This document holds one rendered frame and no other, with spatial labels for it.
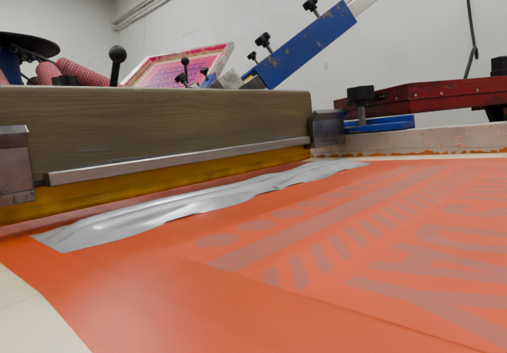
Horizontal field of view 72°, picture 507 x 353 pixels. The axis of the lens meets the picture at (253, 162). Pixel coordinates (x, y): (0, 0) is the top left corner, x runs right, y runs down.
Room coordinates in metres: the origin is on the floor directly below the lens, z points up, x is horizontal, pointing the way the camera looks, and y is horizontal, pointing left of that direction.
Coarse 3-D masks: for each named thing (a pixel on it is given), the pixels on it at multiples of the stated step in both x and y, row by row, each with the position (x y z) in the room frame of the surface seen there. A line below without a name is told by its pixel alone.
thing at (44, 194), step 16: (224, 160) 0.40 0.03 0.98; (240, 160) 0.41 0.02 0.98; (256, 160) 0.43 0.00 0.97; (112, 176) 0.31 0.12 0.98; (128, 176) 0.32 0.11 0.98; (144, 176) 0.33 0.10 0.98; (160, 176) 0.34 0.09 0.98; (176, 176) 0.35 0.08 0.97; (48, 192) 0.27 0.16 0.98; (64, 192) 0.28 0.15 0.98; (80, 192) 0.29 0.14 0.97; (96, 192) 0.29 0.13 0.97; (0, 208) 0.25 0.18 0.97; (16, 208) 0.25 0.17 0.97
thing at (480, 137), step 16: (416, 128) 0.48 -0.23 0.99; (432, 128) 0.46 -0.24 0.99; (448, 128) 0.44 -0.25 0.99; (464, 128) 0.43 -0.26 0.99; (480, 128) 0.42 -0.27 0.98; (496, 128) 0.41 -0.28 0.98; (336, 144) 0.56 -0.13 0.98; (352, 144) 0.54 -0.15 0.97; (368, 144) 0.52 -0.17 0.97; (384, 144) 0.50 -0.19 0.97; (400, 144) 0.49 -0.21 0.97; (416, 144) 0.47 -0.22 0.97; (432, 144) 0.46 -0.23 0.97; (448, 144) 0.44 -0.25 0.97; (464, 144) 0.43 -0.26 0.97; (480, 144) 0.42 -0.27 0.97; (496, 144) 0.41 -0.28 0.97
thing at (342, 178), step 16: (384, 160) 0.45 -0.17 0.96; (400, 160) 0.43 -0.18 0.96; (416, 160) 0.42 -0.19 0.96; (432, 160) 0.40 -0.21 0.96; (448, 160) 0.39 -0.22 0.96; (464, 160) 0.38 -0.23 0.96; (480, 160) 0.36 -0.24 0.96; (496, 160) 0.35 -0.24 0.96; (240, 176) 0.43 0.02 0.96; (336, 176) 0.35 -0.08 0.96; (352, 176) 0.34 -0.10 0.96
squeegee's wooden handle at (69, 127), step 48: (0, 96) 0.25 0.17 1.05; (48, 96) 0.27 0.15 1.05; (96, 96) 0.29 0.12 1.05; (144, 96) 0.32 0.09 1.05; (192, 96) 0.36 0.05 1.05; (240, 96) 0.41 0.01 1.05; (288, 96) 0.47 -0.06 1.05; (48, 144) 0.26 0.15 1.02; (96, 144) 0.29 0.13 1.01; (144, 144) 0.32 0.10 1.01; (192, 144) 0.36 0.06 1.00; (240, 144) 0.40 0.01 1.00
